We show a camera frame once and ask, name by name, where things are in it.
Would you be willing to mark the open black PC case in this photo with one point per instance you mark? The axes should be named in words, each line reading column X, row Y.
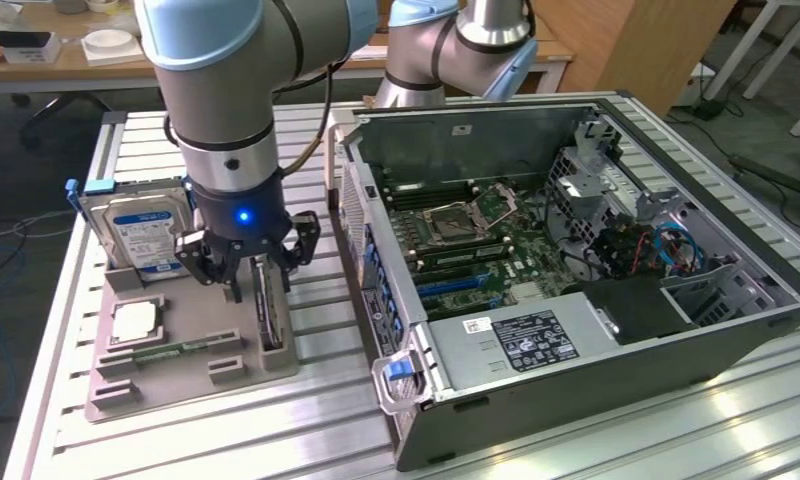
column 574, row 400

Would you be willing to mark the white table frame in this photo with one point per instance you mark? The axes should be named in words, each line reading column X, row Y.
column 774, row 50

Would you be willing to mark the black RAM stick with label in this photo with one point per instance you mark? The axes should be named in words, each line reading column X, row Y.
column 463, row 252

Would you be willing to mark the silver chipset heatsink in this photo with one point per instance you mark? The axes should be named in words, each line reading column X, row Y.
column 526, row 292

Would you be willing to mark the blue expansion slot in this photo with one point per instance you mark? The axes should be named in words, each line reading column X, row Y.
column 450, row 286

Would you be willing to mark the metal disk bay bracket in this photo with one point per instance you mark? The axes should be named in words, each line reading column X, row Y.
column 714, row 300

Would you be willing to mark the wooden cabinet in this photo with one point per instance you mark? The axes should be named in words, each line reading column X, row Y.
column 641, row 50

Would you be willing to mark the white paper stack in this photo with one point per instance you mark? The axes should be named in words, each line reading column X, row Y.
column 373, row 52

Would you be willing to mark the white box with black lid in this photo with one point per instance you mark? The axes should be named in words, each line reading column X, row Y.
column 27, row 47

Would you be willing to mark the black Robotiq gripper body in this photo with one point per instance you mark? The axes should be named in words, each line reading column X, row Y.
column 241, row 215

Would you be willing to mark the grey parts rack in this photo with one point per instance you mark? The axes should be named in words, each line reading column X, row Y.
column 194, row 360

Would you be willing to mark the CPU socket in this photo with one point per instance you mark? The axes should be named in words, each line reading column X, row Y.
column 455, row 225

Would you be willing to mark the metal socket cover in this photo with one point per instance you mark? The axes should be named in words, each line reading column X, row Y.
column 497, row 200

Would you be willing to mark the grey cup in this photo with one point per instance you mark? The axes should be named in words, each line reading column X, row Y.
column 71, row 6

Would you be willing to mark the black chair base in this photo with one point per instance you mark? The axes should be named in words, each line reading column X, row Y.
column 781, row 172
column 43, row 117

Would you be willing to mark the metal disk bay cage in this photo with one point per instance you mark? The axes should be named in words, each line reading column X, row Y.
column 588, row 195

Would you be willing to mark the wooden desk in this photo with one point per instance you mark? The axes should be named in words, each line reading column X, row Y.
column 54, row 72

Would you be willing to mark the green RAM stick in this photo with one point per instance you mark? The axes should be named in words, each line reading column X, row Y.
column 170, row 351

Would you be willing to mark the white round part on base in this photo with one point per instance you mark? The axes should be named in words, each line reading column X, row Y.
column 110, row 47

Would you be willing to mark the hard disk in blue caddy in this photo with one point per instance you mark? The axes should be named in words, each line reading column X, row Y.
column 141, row 235

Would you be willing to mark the grey power supply unit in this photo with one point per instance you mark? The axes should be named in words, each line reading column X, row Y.
column 474, row 360

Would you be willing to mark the silver CPU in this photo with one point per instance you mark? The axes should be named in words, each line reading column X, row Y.
column 135, row 322

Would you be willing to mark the black graphics card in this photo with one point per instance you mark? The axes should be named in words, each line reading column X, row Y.
column 270, row 315

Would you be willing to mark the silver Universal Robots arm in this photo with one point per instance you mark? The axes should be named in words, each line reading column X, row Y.
column 221, row 100

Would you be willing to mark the green motherboard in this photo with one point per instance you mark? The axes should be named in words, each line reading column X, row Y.
column 527, row 260

